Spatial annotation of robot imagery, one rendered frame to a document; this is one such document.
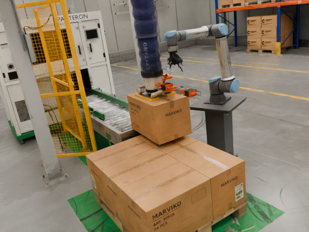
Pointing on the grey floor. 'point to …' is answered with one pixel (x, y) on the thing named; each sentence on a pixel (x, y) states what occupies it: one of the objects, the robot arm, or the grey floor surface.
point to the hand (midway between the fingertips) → (176, 73)
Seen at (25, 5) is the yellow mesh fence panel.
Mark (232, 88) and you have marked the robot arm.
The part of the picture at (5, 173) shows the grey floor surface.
